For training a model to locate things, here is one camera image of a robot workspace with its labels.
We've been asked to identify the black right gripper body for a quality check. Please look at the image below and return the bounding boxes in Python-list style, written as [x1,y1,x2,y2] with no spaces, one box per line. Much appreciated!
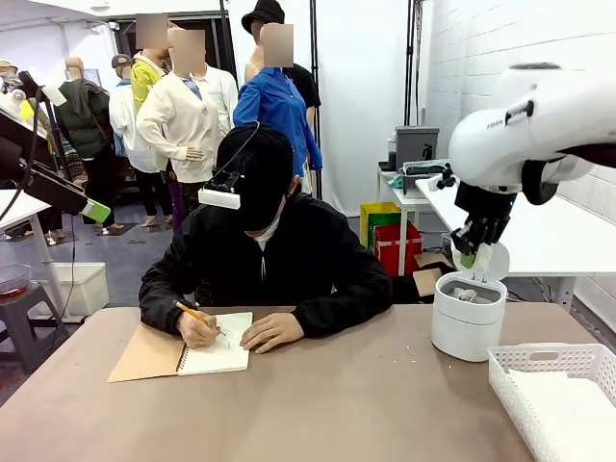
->
[454,180,519,227]

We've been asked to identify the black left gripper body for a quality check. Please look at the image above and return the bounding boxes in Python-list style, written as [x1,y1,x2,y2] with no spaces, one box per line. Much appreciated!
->
[0,108,53,183]

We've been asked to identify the orange pencil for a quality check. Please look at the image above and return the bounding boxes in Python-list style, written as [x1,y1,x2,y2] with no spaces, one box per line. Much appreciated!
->
[172,299,227,338]

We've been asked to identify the spiral notebook brown cover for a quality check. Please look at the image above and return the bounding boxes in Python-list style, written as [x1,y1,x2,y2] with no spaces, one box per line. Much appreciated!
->
[106,311,254,384]

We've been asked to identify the person's right forearm black sleeve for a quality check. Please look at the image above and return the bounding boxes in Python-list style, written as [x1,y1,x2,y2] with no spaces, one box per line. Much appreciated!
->
[139,267,199,338]

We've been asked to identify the person's left forearm black sleeve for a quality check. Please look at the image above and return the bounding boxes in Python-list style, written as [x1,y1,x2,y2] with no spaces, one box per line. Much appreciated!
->
[292,269,394,339]

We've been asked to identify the person's right hand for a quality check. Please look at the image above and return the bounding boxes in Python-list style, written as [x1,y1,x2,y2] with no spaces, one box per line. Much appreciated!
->
[176,311,223,349]

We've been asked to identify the person's left hand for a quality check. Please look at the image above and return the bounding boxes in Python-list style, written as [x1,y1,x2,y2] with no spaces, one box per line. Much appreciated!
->
[239,312,305,355]

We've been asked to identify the white table with leg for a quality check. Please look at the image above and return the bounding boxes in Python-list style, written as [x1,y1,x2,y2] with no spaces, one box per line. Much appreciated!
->
[0,189,68,322]

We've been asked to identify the brown cardboard box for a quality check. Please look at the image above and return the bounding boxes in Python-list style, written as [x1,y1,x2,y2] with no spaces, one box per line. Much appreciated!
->
[412,252,456,297]

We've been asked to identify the large white table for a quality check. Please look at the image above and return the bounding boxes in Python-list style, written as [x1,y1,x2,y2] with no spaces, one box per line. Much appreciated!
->
[414,176,616,317]

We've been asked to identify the mannequin in dark puffer vest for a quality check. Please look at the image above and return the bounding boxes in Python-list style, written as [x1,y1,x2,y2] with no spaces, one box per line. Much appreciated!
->
[53,56,119,230]

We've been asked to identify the small white side table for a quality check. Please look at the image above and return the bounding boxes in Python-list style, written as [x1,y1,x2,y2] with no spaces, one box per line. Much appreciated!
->
[376,166,437,242]

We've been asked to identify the grey tray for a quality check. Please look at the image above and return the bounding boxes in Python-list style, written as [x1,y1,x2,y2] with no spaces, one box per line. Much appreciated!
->
[401,160,456,196]

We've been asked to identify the red and yellow crates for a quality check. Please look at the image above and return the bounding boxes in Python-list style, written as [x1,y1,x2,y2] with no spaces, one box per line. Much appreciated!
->
[373,222,424,278]

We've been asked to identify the mannequin beige hat yellow scarf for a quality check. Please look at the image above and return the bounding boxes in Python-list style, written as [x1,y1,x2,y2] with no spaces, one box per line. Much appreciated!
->
[0,59,54,145]

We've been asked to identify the green bag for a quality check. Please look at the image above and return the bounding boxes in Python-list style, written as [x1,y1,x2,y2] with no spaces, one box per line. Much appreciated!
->
[368,211,403,249]

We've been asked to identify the white lidded trash bin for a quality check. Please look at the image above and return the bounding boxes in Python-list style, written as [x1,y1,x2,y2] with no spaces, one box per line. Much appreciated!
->
[431,243,511,363]

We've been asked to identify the grey box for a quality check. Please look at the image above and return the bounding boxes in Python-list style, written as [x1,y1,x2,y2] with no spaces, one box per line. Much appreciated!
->
[394,125,441,172]

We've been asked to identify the white floor storage bin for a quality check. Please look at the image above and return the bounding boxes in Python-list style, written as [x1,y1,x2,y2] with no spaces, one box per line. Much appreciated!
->
[36,262,111,318]

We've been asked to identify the mannequin grey cap white shirt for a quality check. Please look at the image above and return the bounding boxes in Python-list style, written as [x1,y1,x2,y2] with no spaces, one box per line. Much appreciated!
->
[109,53,169,227]

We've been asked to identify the clear red bowl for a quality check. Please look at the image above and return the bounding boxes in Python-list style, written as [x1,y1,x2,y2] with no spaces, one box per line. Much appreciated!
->
[0,263,34,302]

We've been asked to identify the yellow bag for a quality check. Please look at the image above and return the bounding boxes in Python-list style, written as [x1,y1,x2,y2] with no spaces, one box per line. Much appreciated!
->
[359,201,402,246]

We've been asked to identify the grey stool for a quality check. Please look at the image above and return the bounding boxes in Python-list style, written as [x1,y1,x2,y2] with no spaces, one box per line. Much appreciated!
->
[0,281,71,374]

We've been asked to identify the mannequin in yellow shirt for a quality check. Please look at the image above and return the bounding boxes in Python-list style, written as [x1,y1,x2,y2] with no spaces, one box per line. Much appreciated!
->
[130,13,172,115]

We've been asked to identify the mannequin in cream cardigan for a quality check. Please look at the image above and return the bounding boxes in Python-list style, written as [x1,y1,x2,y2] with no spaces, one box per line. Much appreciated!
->
[136,28,240,218]

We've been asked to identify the black light stand pole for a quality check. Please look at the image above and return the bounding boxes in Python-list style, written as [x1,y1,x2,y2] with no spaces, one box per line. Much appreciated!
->
[309,0,322,201]
[403,0,427,127]

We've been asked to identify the white perforated plastic basket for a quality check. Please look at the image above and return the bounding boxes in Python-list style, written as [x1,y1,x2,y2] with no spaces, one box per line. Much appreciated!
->
[487,342,616,462]

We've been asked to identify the person's black jacket torso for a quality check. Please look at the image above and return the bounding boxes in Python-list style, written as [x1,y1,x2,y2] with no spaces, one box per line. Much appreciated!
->
[139,192,394,338]

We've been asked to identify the flat white paper stack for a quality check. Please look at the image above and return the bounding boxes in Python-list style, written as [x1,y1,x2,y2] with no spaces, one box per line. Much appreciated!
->
[507,369,616,462]

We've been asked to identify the black baseball cap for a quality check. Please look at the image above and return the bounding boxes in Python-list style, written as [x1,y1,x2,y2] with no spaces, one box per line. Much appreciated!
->
[215,123,295,231]

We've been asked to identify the mannequin in black tee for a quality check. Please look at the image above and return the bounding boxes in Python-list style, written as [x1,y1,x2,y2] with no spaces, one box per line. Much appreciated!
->
[244,33,322,110]

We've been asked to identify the mannequin in blue shirt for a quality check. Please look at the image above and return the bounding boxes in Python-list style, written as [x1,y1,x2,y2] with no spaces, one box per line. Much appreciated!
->
[233,22,323,172]

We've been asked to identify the black bucket hat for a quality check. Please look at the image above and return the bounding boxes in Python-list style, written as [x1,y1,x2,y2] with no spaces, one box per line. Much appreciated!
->
[241,0,286,35]

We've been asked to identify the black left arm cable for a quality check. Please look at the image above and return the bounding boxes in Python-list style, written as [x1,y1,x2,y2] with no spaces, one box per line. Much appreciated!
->
[0,85,47,222]

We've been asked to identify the black right arm hose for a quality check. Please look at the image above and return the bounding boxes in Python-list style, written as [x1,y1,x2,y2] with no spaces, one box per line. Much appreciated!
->
[522,141,616,206]

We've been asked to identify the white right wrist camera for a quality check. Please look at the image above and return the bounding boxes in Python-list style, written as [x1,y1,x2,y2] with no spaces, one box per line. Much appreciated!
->
[426,173,456,192]

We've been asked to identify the white head-mounted camera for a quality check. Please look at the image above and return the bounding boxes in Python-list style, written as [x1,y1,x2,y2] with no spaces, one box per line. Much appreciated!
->
[197,120,261,211]

